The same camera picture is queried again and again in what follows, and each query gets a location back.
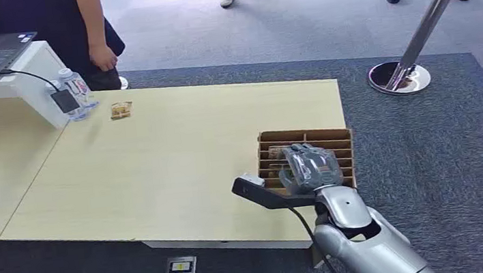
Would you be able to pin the person's left hand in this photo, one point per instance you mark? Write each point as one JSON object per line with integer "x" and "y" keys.
{"x": 103, "y": 58}

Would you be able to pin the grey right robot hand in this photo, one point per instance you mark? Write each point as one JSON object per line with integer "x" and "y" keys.
{"x": 313, "y": 170}

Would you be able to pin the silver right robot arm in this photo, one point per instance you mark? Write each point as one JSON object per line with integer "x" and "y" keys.
{"x": 372, "y": 248}

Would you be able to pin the person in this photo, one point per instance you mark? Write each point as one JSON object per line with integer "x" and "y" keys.
{"x": 52, "y": 29}

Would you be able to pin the cardboard divider box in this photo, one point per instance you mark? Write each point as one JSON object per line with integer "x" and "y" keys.
{"x": 328, "y": 141}

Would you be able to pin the clear plastic water bottle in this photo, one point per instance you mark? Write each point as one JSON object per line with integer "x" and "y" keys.
{"x": 76, "y": 86}
{"x": 77, "y": 114}

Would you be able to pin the small brown snack packet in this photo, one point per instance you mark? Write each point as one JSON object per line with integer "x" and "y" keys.
{"x": 121, "y": 110}

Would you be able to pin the black power adapter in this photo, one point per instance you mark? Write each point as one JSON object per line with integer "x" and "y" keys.
{"x": 64, "y": 101}

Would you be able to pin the white desk riser shelf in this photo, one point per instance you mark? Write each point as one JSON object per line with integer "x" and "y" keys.
{"x": 31, "y": 86}

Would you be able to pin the light wooden desk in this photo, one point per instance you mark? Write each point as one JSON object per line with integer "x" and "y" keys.
{"x": 158, "y": 163}

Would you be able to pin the metal floor socket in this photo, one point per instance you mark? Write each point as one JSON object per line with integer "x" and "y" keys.
{"x": 180, "y": 268}

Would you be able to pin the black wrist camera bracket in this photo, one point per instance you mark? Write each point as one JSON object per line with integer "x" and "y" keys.
{"x": 266, "y": 196}

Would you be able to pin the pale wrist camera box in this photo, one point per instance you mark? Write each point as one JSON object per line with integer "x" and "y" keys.
{"x": 253, "y": 179}

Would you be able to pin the chrome stanchion post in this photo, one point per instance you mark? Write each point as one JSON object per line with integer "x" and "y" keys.
{"x": 420, "y": 28}

